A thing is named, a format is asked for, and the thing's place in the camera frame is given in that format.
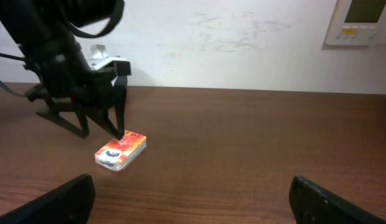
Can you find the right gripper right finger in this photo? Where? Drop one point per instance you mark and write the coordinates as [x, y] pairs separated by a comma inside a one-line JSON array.
[[313, 204]]

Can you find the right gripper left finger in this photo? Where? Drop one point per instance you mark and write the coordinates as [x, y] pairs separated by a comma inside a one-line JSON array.
[[70, 202]]

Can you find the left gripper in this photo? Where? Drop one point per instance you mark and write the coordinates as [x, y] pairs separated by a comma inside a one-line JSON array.
[[64, 72]]

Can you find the orange tissue pack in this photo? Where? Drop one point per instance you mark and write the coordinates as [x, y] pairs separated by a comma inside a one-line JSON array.
[[116, 155]]

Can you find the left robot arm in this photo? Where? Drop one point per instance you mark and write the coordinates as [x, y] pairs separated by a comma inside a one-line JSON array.
[[33, 19]]

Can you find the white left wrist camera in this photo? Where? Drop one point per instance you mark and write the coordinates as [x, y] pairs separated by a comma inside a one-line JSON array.
[[100, 57]]

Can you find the beige wall control panel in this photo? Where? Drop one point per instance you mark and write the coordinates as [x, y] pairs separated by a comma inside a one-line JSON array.
[[357, 23]]

